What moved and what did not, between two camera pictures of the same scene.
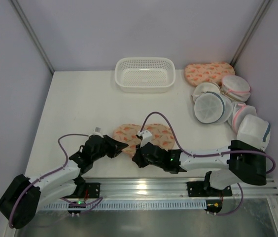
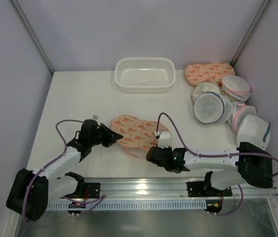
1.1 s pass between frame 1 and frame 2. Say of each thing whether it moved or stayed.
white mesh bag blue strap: stayed
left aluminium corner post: stayed
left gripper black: moved
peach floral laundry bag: moved
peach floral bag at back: stayed
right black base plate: stayed
